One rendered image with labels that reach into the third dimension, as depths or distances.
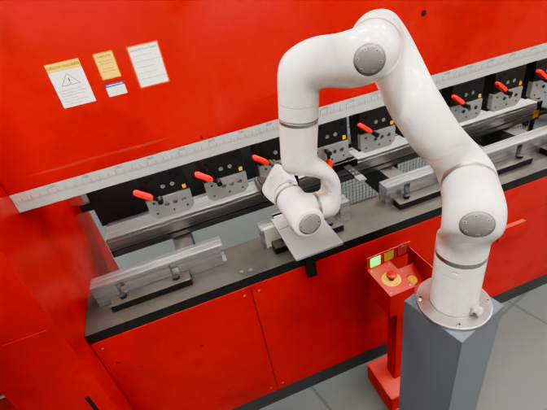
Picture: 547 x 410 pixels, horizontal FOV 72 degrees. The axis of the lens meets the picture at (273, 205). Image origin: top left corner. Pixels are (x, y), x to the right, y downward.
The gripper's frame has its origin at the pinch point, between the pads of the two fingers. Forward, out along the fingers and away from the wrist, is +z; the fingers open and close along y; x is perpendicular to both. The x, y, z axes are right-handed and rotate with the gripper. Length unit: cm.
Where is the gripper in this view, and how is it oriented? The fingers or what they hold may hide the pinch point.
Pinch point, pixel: (269, 172)
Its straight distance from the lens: 121.4
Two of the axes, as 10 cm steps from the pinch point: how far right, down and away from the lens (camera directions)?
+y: -4.7, 8.3, 3.1
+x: 8.2, 2.7, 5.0
